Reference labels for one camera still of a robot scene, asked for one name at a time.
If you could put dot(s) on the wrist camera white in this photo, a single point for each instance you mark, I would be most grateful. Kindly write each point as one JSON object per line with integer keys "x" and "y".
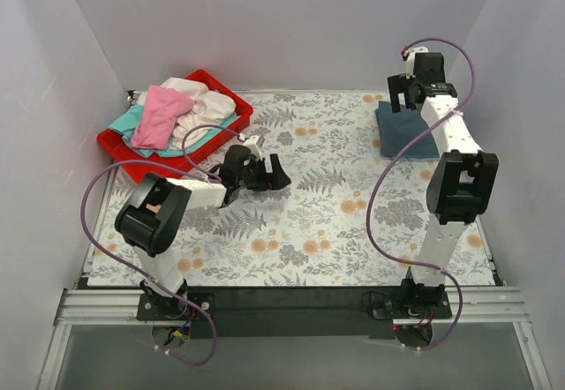
{"x": 254, "y": 144}
{"x": 409, "y": 56}

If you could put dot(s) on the dark blue t-shirt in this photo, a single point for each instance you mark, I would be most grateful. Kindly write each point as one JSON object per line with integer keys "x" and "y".
{"x": 398, "y": 129}

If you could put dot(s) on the folded teal t-shirt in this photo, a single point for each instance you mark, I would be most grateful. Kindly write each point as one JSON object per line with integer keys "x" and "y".
{"x": 419, "y": 157}

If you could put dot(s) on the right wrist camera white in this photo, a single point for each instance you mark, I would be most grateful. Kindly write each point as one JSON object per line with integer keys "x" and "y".
{"x": 409, "y": 56}

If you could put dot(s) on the red plastic bin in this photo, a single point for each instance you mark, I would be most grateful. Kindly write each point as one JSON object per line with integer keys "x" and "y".
{"x": 114, "y": 145}

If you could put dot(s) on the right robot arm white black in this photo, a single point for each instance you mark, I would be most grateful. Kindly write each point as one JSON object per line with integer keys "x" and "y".
{"x": 461, "y": 185}

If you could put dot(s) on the teal t-shirt in bin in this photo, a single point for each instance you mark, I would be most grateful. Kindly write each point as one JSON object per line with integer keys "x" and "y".
{"x": 126, "y": 124}

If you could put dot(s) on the aluminium frame rail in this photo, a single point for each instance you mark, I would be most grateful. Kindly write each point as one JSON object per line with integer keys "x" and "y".
{"x": 100, "y": 343}

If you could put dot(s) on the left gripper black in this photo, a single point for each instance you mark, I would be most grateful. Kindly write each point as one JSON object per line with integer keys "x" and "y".
{"x": 263, "y": 174}

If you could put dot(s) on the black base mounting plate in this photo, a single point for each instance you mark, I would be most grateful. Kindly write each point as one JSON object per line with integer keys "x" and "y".
{"x": 315, "y": 311}

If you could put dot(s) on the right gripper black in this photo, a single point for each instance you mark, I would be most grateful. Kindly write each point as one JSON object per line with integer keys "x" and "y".
{"x": 404, "y": 84}

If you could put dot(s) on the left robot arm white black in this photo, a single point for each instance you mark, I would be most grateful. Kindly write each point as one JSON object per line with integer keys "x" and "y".
{"x": 150, "y": 219}

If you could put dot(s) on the cream white t-shirt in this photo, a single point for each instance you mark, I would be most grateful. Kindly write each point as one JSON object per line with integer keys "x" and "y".
{"x": 210, "y": 107}

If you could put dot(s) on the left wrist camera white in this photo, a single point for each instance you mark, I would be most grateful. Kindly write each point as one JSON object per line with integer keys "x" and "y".
{"x": 254, "y": 144}

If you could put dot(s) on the pink t-shirt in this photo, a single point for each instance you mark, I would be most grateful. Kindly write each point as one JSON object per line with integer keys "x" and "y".
{"x": 163, "y": 106}

